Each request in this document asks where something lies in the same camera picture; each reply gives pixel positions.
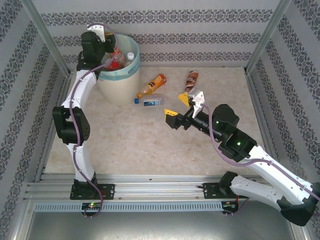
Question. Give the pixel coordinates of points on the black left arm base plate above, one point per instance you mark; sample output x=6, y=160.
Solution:
x=108, y=191

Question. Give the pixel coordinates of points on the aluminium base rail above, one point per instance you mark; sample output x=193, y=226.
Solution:
x=160, y=186

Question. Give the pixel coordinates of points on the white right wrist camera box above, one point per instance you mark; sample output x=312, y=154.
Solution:
x=198, y=100

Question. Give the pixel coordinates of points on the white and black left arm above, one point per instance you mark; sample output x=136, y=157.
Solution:
x=80, y=87

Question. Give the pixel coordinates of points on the white ribbed plastic bin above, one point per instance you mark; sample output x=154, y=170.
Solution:
x=117, y=92

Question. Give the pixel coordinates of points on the clear water bottle red label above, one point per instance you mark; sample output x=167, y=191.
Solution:
x=130, y=55

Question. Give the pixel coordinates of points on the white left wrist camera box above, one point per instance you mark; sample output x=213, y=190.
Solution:
x=96, y=28

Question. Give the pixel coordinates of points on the teal plastic bin liner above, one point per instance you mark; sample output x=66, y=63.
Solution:
x=112, y=76

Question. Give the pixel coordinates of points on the grey sheet metal panel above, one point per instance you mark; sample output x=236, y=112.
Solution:
x=160, y=227

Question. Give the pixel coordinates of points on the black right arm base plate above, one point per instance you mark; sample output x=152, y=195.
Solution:
x=210, y=190

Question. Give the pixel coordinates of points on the aluminium side rail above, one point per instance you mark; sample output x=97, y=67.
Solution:
x=42, y=170
x=256, y=100

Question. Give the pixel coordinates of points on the aluminium frame post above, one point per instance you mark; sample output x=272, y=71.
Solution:
x=268, y=32
x=41, y=30

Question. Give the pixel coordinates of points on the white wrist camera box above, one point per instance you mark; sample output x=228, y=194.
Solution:
x=198, y=100
x=96, y=28

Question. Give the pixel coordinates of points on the brown label plastic bottle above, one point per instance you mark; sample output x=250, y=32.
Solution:
x=191, y=80

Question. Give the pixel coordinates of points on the orange juice bottle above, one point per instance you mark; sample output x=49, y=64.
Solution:
x=155, y=84

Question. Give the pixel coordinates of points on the right small circuit board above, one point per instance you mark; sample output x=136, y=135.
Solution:
x=230, y=204

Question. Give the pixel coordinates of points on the clear bottle blue label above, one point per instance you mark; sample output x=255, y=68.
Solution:
x=152, y=102

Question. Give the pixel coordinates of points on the small circuit board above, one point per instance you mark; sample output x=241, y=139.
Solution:
x=230, y=204
x=92, y=205

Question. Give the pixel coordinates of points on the left small circuit board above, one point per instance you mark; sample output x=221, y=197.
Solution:
x=92, y=205

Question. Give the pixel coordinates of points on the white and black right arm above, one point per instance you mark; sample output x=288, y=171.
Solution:
x=275, y=172

